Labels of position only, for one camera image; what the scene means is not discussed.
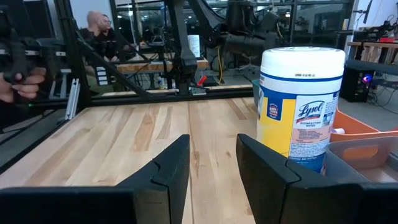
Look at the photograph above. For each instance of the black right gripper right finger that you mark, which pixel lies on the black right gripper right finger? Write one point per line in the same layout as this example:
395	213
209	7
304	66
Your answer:
264	193

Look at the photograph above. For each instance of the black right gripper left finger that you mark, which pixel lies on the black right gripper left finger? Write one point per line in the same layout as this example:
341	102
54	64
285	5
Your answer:
171	186

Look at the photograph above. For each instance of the small toothpaste tubes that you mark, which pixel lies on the small toothpaste tubes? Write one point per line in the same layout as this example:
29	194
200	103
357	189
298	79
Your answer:
338	131

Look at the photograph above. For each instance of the Lysol disinfecting wipes canister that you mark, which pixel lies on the Lysol disinfecting wipes canister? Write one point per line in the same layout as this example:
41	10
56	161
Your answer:
298	93

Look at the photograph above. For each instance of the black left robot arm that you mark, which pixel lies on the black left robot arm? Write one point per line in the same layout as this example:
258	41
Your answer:
185	62

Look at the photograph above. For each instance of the dark brown bin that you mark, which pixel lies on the dark brown bin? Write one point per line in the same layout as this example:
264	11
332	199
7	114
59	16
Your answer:
342	168

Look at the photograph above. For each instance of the teal plastic bin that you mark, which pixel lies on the teal plastic bin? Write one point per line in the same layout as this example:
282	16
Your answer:
255	93

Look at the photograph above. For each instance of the small red clip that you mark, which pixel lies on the small red clip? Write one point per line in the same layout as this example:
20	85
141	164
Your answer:
202	81

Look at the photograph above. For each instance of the orange plastic bin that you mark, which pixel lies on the orange plastic bin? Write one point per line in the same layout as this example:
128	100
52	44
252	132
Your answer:
351	124

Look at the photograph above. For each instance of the wooden top workbench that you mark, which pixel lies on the wooden top workbench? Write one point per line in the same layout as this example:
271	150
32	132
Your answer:
373	51
149	67

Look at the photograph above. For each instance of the silver aluminium extrusion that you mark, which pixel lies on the silver aluminium extrusion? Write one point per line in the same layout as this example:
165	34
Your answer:
72	99

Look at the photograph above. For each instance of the black computer tower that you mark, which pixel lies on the black computer tower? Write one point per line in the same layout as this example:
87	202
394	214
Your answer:
354	87

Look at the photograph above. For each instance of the white paper sign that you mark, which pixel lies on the white paper sign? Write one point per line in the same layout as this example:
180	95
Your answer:
193	46

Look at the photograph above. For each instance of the black office chair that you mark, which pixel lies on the black office chair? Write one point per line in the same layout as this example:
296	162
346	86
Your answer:
245	43

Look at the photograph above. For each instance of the person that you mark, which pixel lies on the person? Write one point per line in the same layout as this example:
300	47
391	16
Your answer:
99	40

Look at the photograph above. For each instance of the person's hand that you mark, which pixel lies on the person's hand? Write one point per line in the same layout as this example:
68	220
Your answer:
28	88

